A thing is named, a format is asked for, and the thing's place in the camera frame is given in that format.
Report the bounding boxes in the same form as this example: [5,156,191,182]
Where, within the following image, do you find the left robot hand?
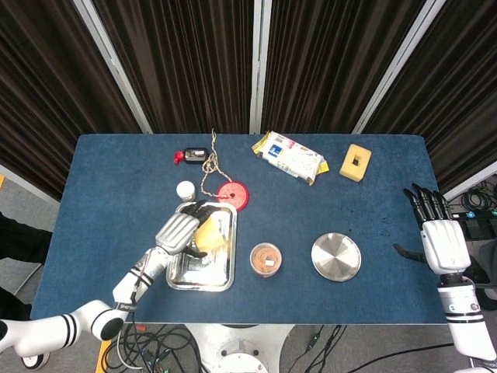
[155,200,213,260]

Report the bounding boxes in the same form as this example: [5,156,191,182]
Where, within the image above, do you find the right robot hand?
[392,183,473,277]

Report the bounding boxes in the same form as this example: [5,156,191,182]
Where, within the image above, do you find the yellow sponge block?
[193,215,225,251]

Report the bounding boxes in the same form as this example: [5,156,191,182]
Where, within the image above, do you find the yellow block with hole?
[339,143,373,183]

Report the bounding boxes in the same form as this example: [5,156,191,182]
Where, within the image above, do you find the small white jar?
[176,181,196,203]

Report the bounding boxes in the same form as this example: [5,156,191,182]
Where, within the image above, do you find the rectangular stainless steel tray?
[165,200,238,292]

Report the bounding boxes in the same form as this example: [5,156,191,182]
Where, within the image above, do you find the blue table cloth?
[30,134,454,326]

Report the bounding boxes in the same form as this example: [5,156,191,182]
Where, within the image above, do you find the red disc with hole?
[216,180,251,212]

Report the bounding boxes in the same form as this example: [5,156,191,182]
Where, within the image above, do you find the black device with red cap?
[173,147,210,166]

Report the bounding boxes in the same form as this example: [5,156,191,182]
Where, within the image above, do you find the round metal lid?
[311,232,363,282]

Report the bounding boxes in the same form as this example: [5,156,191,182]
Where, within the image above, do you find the white and yellow wipes packet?
[251,131,331,187]

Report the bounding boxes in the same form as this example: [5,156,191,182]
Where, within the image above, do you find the dark brown pleated curtain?
[260,0,428,135]
[364,0,497,193]
[0,0,143,201]
[92,0,257,135]

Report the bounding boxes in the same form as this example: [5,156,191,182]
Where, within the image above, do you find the person in black clothing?
[0,211,54,322]

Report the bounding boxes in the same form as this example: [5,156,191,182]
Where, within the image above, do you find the coiled black cables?
[460,178,497,213]

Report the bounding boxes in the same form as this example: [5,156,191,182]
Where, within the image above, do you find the white partition frame rail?
[0,162,61,205]
[442,159,497,201]

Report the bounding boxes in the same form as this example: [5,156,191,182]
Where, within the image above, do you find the tangled floor cable bundle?
[103,324,207,373]

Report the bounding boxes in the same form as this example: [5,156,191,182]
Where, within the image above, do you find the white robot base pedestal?
[186,324,296,373]

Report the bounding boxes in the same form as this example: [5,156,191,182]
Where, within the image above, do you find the long black floor cable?
[298,324,474,373]

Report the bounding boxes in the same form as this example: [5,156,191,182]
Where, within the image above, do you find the white partition frame post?
[351,0,446,135]
[248,0,273,135]
[73,0,153,135]

